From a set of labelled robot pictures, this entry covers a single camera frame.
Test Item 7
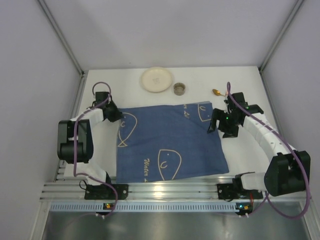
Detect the gold ornate-handle spoon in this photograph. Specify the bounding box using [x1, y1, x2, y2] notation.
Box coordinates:
[212, 89, 226, 97]

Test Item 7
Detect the speckled ceramic ramekin cup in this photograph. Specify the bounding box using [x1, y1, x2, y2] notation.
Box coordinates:
[173, 82, 186, 96]

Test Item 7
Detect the blue embroidered cloth placemat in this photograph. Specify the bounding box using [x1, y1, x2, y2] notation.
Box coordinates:
[116, 101, 229, 184]

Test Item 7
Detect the cream round plate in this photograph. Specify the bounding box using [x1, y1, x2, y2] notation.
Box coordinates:
[140, 66, 174, 93]

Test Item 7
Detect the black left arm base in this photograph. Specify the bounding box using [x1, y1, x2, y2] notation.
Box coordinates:
[79, 180, 129, 200]

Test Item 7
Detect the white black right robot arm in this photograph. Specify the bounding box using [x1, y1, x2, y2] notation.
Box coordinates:
[207, 92, 311, 197]

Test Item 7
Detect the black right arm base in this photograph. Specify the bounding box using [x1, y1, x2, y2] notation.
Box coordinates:
[216, 183, 263, 202]

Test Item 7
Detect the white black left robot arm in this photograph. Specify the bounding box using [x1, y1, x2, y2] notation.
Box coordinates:
[57, 91, 123, 187]

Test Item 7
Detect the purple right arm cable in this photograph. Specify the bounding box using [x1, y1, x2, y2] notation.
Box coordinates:
[217, 81, 312, 221]

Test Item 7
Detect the aluminium mounting rail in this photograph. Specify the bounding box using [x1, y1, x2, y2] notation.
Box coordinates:
[39, 174, 312, 201]

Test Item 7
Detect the aluminium frame post left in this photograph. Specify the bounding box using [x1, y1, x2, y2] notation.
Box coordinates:
[36, 0, 85, 76]

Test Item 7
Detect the aluminium frame post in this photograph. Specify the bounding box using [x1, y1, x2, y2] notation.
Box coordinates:
[258, 0, 305, 74]
[36, 0, 85, 76]

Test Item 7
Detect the grey slotted cable duct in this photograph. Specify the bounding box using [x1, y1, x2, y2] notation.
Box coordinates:
[50, 202, 252, 213]

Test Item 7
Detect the aluminium frame post right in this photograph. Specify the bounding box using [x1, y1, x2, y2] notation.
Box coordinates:
[258, 0, 305, 74]

